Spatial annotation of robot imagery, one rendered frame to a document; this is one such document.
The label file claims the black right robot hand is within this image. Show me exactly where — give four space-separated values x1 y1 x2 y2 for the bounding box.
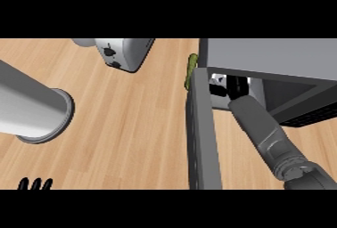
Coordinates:
209 75 250 102

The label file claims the green vegetable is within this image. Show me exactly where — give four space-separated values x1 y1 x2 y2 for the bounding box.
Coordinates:
185 53 198 91

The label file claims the pale grey metal cylinder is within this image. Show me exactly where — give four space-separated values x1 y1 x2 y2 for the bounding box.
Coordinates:
0 59 77 145

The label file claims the silver toaster with black knobs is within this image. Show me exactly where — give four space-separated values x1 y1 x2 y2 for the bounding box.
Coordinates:
93 37 157 73

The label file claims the grey round object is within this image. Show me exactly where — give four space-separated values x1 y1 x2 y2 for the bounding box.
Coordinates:
71 37 96 48

